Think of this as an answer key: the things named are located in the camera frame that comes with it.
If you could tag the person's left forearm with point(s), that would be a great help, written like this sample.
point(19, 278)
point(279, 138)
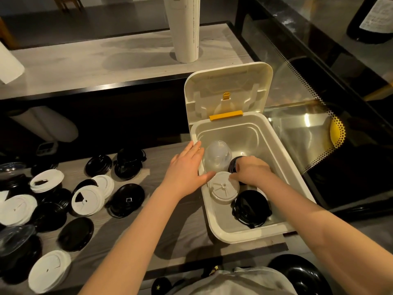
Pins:
point(129, 248)

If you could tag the person's right forearm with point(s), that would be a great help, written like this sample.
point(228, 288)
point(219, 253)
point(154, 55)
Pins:
point(337, 236)

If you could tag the person's right hand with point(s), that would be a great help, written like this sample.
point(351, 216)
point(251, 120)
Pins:
point(253, 172)

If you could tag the black cup lid with plug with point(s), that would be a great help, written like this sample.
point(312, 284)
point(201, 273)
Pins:
point(251, 208)

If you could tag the black round base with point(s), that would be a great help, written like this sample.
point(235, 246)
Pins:
point(297, 274)

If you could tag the grey bar counter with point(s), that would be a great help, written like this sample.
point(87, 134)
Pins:
point(92, 64)

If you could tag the yellow fruit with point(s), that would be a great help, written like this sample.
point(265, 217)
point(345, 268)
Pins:
point(335, 133)

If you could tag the person's white shirt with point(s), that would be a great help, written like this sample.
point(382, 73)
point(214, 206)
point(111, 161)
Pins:
point(236, 282)

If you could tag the small digital timer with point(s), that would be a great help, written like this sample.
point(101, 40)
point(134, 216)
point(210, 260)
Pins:
point(47, 148)

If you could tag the grey wooden table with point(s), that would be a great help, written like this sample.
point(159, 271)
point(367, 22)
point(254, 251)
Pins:
point(184, 227)

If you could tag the wooden chair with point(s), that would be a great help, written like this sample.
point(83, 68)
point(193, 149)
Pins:
point(6, 33)

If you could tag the dark wine bottle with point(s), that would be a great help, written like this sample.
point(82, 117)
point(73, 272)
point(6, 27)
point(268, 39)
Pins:
point(371, 21)

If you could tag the stack of clear lids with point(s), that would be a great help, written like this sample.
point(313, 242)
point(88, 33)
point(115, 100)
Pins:
point(218, 155)

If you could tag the black star slipper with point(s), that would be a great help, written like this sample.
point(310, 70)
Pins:
point(212, 270)
point(161, 287)

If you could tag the tall stack of black lids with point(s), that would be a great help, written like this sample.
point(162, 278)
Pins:
point(232, 165)

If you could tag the pile of cup lids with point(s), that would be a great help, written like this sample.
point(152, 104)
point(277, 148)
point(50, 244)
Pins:
point(87, 199)

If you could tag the person's left hand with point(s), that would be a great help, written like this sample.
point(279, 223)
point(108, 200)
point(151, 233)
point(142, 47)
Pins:
point(184, 175)

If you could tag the white cup lid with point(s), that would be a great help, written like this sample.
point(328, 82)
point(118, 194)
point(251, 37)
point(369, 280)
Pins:
point(222, 188)

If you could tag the white paper towel roll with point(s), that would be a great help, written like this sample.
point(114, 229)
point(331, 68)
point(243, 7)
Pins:
point(9, 66)

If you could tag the tall white paper cup stack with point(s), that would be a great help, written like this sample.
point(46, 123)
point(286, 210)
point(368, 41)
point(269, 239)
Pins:
point(184, 30)

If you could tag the white plastic storage bin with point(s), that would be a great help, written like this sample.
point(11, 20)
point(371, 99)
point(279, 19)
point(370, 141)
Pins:
point(227, 79)

